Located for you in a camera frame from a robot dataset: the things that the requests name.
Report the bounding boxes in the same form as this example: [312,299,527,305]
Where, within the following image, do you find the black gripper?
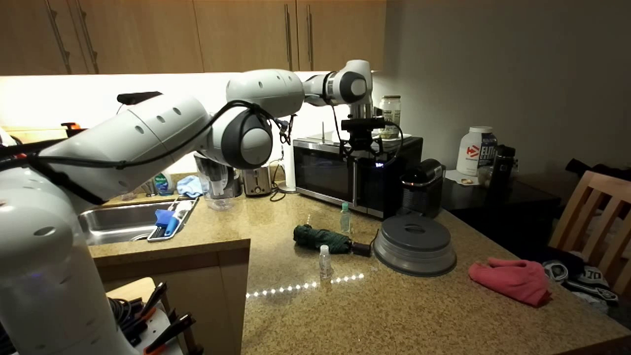
[350,127,379,165]

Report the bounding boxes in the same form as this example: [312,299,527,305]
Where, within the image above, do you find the black steel microwave oven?
[292,133,424,222]

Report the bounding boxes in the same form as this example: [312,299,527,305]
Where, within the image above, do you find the glass storage jar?
[381,94,403,141]

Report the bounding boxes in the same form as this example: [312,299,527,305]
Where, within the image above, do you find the small green plastic bottle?
[340,198,353,234]

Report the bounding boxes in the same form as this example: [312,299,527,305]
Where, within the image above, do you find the black pod coffee maker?
[399,157,448,220]

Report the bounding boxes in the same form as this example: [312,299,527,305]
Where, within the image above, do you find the white jug with red label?
[454,126,495,179]

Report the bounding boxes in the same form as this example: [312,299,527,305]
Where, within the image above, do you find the silver toaster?
[241,163,277,198]

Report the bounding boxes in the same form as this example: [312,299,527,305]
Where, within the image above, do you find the small clear plastic bottle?
[318,242,334,281]

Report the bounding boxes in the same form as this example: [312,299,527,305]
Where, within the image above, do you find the dark drink bottle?
[480,129,501,187]

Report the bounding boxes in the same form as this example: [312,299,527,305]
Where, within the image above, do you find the black tall bottle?
[491,143,519,193]

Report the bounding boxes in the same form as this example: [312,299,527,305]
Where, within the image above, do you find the water filter pitcher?
[196,153,243,210]

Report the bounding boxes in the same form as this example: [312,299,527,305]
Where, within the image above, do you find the dark side table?
[444,175,568,260]

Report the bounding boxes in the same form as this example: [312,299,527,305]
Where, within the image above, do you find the light blue cloth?
[176,173,210,200]

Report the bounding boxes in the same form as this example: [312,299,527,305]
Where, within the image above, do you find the red cloth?
[468,256,555,309]

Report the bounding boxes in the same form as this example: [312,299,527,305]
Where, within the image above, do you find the white sponge tray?
[146,197,200,244]

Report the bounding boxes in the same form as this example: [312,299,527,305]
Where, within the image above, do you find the dish soap bottle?
[152,171,172,197]

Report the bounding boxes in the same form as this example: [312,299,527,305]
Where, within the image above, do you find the blue sponge brush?
[154,206,182,236]

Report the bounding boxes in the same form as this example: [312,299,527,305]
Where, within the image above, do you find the wooden counter base cabinet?
[87,236,253,355]

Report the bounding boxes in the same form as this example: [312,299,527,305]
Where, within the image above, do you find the wooden slatted chair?
[549,169,631,297]

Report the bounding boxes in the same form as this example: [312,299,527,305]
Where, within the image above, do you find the black and white bag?
[541,258,622,311]

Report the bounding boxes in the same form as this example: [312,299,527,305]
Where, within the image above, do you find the stainless steel sink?
[79,198,176,248]

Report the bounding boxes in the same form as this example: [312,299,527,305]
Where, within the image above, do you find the wooden upper cabinets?
[0,0,391,74]

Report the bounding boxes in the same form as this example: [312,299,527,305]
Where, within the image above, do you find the wooden cart with black tools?
[105,273,200,355]

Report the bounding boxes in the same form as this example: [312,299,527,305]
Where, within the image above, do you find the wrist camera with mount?
[340,116,389,131]

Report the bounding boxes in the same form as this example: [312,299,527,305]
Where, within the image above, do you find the black stereo camera bar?
[117,88,164,106]

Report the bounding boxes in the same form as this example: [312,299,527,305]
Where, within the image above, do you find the black camera stand with clamp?
[0,120,87,163]

